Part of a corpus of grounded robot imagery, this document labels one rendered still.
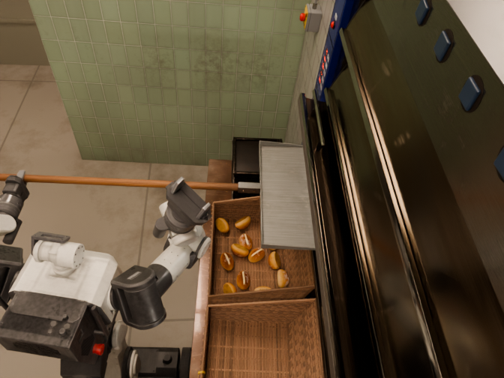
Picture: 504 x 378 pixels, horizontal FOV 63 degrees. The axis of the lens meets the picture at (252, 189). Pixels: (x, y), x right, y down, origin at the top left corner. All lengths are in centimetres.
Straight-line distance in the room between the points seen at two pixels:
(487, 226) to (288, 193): 104
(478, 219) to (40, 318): 104
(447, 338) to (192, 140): 261
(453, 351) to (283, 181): 107
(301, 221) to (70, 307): 86
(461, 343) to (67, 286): 95
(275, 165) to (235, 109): 124
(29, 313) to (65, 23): 195
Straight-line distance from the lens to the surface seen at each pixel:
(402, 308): 109
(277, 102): 293
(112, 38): 278
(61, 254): 117
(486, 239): 78
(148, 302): 120
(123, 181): 170
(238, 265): 215
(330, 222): 134
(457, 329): 85
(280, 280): 206
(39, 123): 401
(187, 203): 97
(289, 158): 182
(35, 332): 122
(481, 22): 95
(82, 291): 123
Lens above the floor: 245
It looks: 49 degrees down
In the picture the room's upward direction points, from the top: 7 degrees clockwise
